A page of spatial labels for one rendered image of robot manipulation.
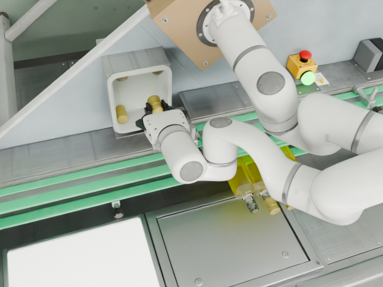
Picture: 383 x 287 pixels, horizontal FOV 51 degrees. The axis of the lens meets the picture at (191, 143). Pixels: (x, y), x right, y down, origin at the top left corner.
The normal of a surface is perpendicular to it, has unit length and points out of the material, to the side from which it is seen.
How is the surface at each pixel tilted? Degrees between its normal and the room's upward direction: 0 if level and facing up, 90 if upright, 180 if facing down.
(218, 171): 23
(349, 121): 77
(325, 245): 90
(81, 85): 0
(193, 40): 5
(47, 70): 90
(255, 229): 90
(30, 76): 90
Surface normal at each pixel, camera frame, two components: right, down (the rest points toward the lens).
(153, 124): -0.21, -0.77
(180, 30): 0.34, 0.77
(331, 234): 0.05, -0.65
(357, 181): -0.40, -0.28
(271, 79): -0.33, -0.51
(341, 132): -0.64, 0.31
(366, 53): -0.94, 0.22
